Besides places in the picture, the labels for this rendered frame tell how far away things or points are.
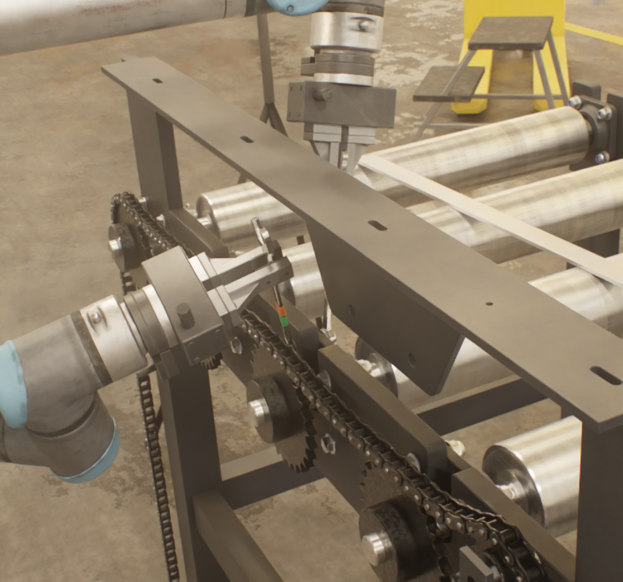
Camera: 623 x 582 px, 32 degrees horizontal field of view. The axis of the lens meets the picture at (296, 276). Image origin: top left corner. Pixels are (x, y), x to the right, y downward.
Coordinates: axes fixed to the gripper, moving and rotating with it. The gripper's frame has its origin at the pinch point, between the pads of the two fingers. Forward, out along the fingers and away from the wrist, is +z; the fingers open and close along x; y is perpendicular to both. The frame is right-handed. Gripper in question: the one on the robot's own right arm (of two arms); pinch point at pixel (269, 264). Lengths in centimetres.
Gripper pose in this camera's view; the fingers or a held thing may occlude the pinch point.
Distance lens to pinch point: 126.6
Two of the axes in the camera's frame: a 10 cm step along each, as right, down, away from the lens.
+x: -4.3, -6.8, 5.9
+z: 8.9, -4.2, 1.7
